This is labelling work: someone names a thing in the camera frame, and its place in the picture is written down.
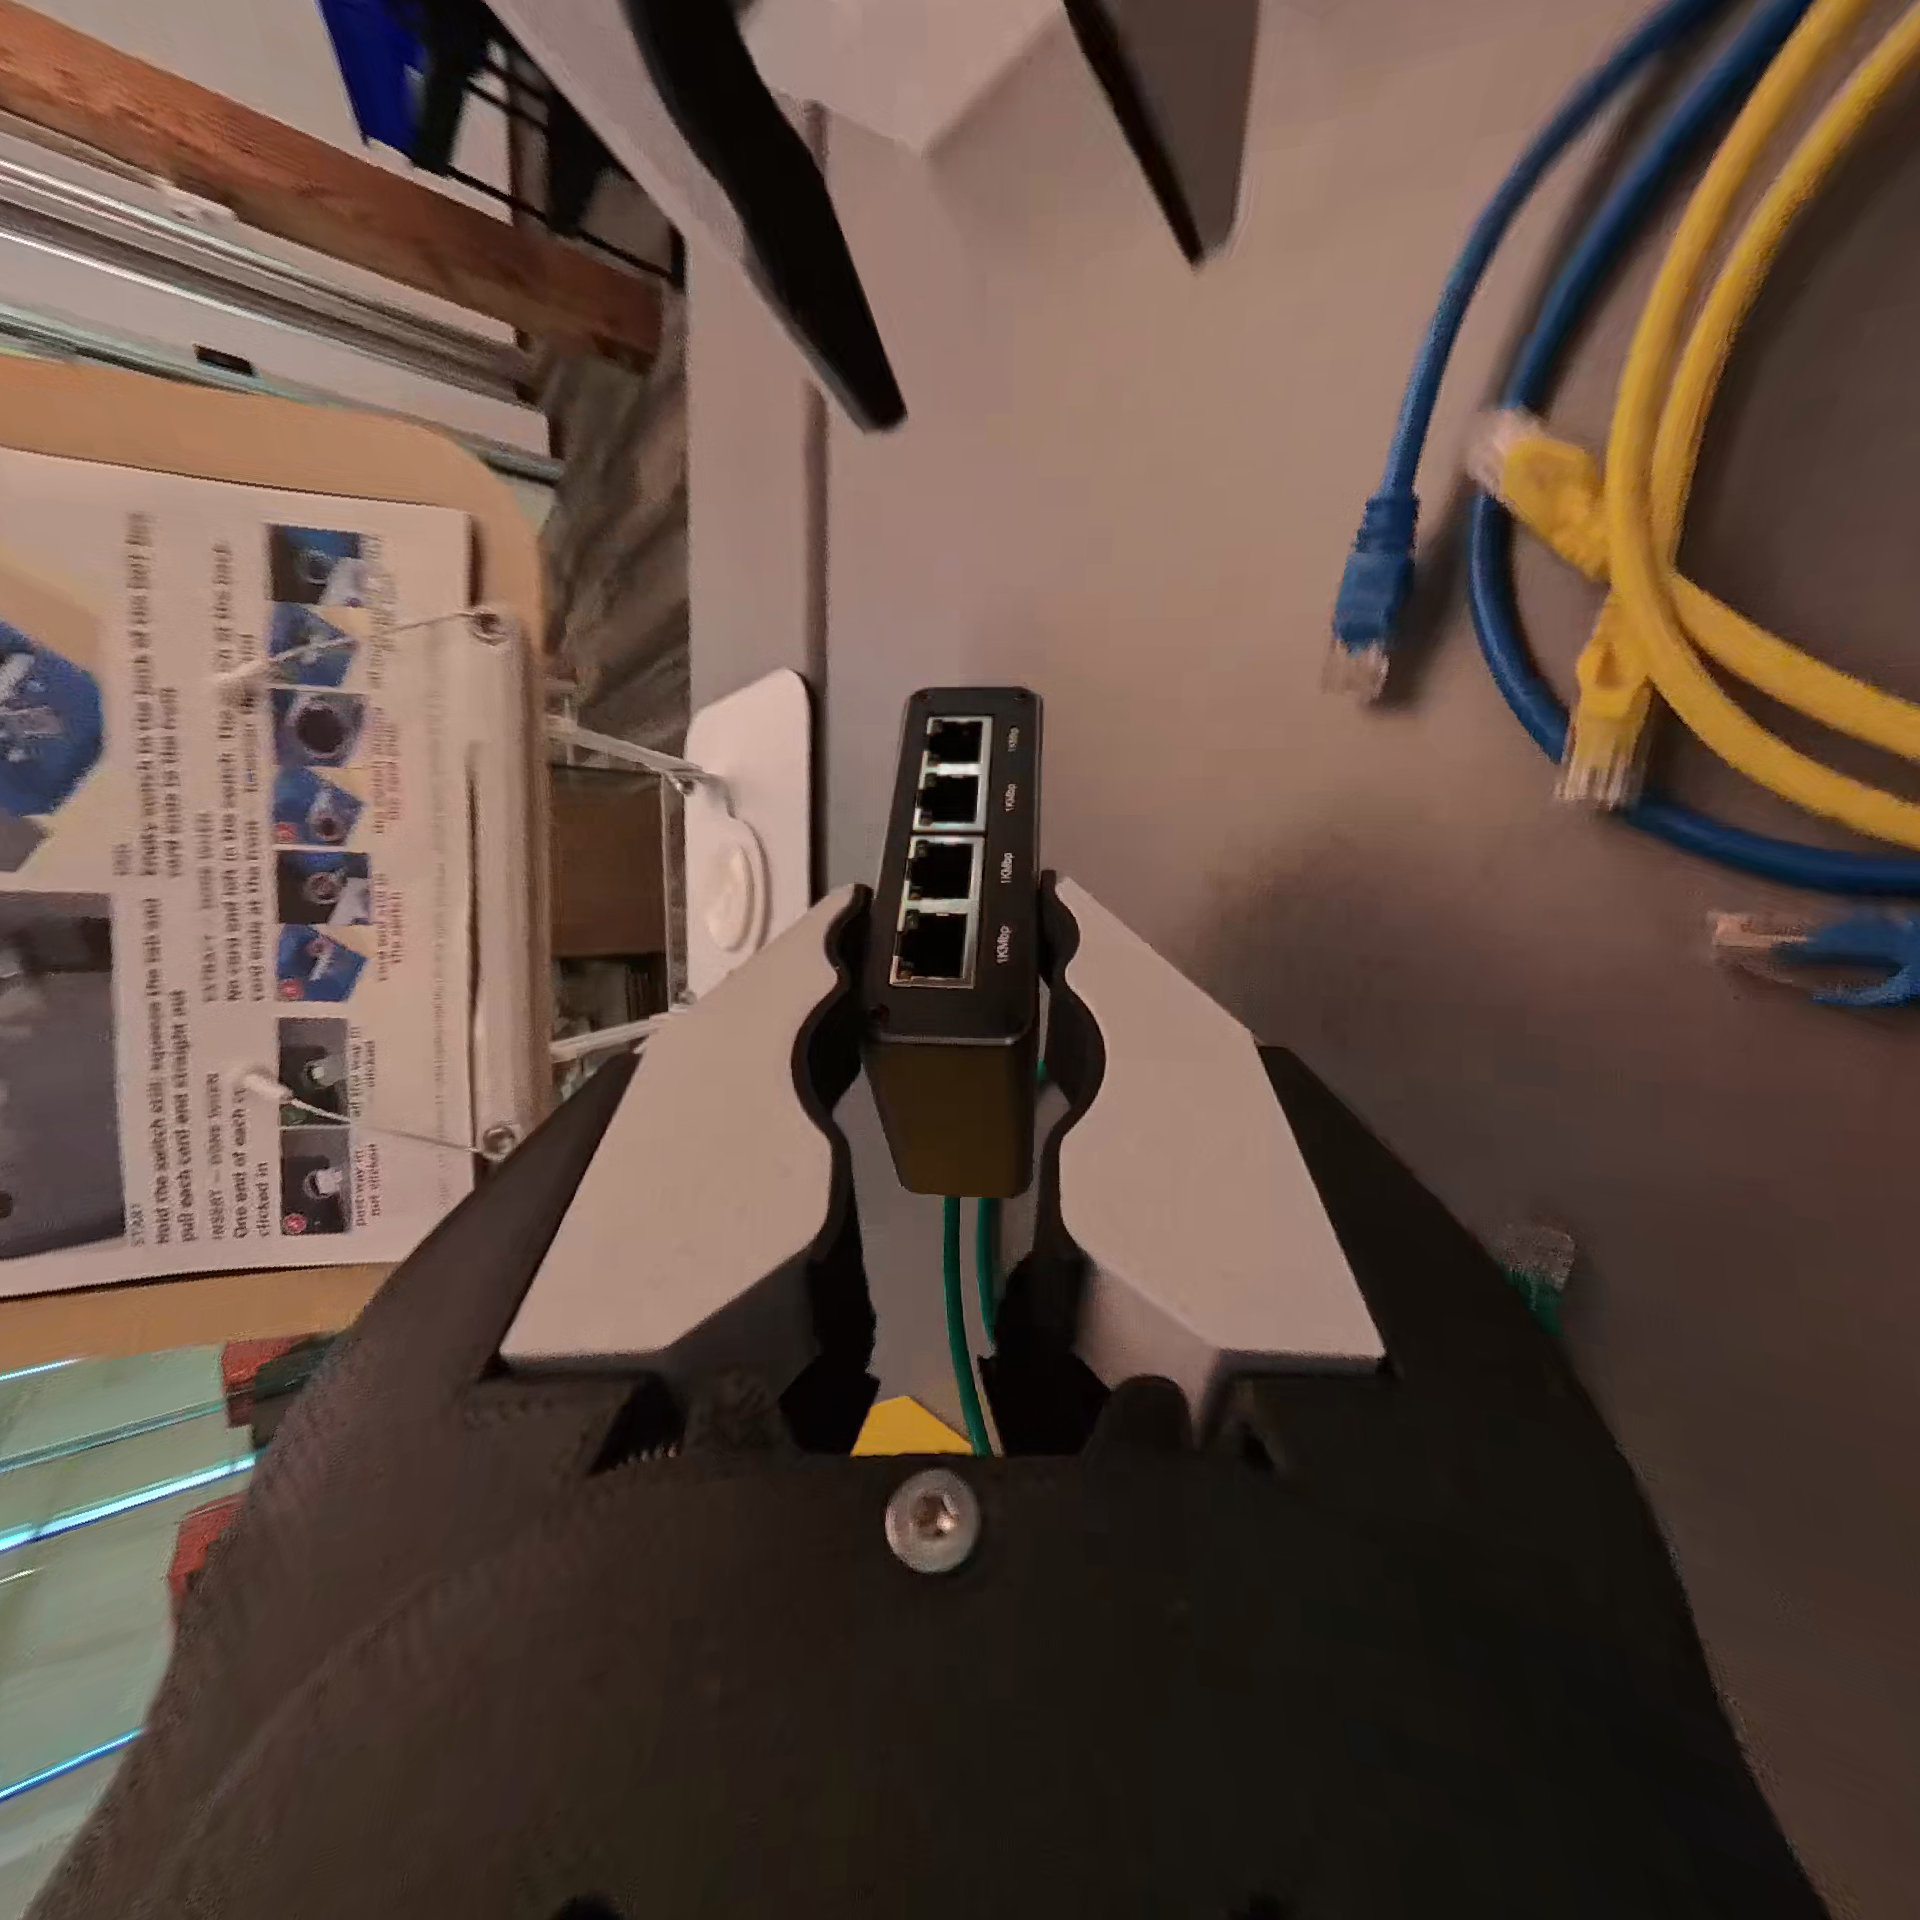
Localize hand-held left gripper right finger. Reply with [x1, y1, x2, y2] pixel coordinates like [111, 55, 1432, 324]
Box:
[992, 872, 1384, 1456]

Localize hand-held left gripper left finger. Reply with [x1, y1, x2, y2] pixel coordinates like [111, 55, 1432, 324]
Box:
[498, 883, 879, 1453]

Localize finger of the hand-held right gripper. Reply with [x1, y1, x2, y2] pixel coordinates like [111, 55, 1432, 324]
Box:
[1063, 0, 1262, 269]
[496, 0, 910, 436]

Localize green ethernet cable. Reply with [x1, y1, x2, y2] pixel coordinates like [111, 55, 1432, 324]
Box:
[940, 1190, 1576, 1456]

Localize yellow plastic bin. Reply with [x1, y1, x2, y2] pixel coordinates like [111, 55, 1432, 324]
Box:
[851, 1393, 974, 1456]

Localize black ethernet splitter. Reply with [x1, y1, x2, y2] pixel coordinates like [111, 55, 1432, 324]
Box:
[858, 685, 1046, 1198]

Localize yellow ethernet cable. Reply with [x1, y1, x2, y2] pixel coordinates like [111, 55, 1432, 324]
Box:
[1467, 0, 1920, 811]

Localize blue ethernet cable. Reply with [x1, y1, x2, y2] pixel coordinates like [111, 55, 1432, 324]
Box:
[1324, 0, 1920, 1011]

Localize blue storage bin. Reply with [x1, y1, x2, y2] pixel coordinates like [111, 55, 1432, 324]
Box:
[316, 0, 436, 153]

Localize wooden post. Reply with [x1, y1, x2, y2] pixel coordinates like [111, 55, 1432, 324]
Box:
[0, 0, 664, 361]

